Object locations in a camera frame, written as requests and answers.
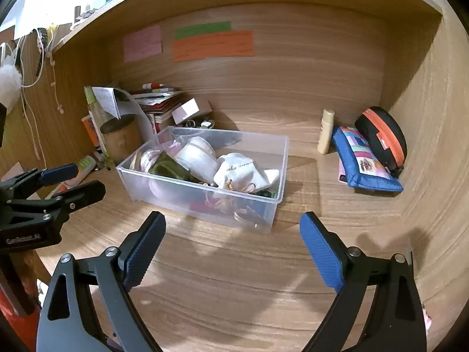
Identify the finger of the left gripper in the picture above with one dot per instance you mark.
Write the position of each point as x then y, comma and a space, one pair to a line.
55, 176
77, 198

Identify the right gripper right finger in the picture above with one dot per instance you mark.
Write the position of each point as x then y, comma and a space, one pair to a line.
348, 271

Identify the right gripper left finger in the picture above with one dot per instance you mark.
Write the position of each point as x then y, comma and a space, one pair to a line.
117, 275

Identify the pink round jar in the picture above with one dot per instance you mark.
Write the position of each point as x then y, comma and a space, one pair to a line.
143, 161

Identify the dark green bottle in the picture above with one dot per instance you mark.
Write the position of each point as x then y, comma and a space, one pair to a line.
168, 167

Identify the white cylindrical jar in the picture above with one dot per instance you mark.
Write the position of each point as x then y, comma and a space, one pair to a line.
199, 158

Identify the white drawstring cloth bag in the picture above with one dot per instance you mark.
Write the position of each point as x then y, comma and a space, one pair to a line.
239, 173

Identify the pink item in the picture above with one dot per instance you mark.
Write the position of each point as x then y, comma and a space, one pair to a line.
170, 147

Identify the orange booklet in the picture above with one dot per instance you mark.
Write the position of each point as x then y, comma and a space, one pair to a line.
90, 128

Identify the tall clear green bottle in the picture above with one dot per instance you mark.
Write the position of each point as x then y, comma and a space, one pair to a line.
98, 116

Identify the brown mug with lid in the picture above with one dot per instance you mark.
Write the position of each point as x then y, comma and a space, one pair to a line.
121, 137

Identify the folded white paper sheet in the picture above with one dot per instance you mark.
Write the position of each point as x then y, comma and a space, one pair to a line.
118, 103

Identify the blue patchwork pencil case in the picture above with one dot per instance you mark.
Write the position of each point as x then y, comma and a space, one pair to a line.
358, 167

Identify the white plush toy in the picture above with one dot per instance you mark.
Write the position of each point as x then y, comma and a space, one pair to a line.
10, 86

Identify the stack of books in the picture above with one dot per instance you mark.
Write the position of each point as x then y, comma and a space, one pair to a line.
157, 102

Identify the black orange round case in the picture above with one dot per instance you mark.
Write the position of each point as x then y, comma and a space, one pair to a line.
385, 137

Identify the cream lotion tube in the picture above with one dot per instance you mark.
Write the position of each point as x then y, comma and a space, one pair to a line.
327, 125

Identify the clear plastic storage bin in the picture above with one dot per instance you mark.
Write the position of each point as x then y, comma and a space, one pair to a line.
209, 202

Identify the small white pink box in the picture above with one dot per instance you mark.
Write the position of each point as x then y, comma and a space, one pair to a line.
193, 108

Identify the pink sticky note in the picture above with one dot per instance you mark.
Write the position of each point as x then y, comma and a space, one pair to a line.
142, 44

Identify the white bowl with trinkets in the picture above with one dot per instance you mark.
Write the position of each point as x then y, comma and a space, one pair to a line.
199, 123

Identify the green sticky note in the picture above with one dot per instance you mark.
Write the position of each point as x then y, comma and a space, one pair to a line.
202, 29

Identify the orange sticky note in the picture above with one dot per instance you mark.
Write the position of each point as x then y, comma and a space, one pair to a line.
222, 44

